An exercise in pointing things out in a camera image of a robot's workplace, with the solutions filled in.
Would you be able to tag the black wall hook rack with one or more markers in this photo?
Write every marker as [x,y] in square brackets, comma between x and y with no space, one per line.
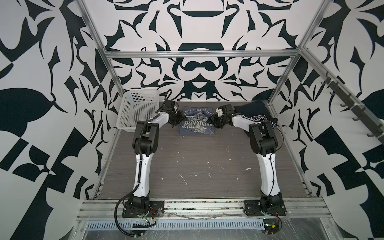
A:
[351,102]

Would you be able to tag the small green circuit board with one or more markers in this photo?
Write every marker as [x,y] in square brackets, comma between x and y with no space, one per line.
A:
[272,227]

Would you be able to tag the white slotted cable duct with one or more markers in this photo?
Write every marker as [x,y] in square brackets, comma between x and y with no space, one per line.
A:
[206,224]

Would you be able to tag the white plastic laundry basket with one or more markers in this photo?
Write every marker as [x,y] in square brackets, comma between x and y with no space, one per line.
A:
[137,105]

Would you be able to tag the grey blue printed tank top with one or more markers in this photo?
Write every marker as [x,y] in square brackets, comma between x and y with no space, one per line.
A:
[196,121]

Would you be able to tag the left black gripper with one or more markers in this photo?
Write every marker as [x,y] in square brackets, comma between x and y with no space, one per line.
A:
[181,118]

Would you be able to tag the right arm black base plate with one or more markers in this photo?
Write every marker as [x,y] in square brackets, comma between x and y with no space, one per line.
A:
[256,208]

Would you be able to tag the navy tank top red trim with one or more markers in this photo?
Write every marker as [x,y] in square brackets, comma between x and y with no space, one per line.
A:
[257,111]

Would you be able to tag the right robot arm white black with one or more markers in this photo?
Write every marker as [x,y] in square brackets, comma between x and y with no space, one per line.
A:
[264,144]

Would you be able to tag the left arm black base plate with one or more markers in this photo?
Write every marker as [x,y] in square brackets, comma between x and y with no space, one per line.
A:
[150,209]

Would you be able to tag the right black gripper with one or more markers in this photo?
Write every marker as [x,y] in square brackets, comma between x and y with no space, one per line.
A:
[213,120]

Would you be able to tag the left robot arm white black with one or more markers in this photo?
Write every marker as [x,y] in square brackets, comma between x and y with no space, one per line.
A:
[145,144]

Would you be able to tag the aluminium frame enclosure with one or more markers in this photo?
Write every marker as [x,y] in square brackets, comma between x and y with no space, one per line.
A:
[265,50]

